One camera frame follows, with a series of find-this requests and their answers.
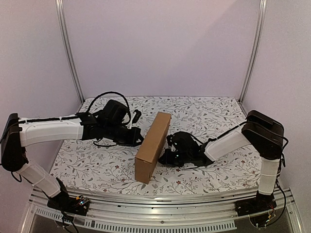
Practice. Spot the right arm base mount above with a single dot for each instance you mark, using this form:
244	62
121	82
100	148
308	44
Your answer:
260	209

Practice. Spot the right aluminium corner post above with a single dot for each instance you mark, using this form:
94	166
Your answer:
254	50

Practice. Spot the left aluminium corner post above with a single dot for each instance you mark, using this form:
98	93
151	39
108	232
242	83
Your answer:
68	51

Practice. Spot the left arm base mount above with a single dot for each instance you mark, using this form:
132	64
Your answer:
75	205

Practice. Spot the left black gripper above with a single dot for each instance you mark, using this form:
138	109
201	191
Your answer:
132	142

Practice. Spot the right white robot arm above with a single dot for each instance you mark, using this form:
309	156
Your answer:
263	133

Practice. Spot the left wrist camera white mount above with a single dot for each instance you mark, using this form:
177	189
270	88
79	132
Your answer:
134	118

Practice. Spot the brown cardboard box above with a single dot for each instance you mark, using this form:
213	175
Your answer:
149	152

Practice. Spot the aluminium corner post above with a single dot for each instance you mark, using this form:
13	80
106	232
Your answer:
68	51
254	50

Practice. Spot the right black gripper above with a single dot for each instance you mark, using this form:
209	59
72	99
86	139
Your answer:
172	150

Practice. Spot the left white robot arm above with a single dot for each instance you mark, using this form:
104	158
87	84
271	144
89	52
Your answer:
22	132

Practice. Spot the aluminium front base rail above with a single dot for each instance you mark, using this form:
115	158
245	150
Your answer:
120	213

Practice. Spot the floral patterned table mat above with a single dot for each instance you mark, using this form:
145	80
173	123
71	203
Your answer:
108	168

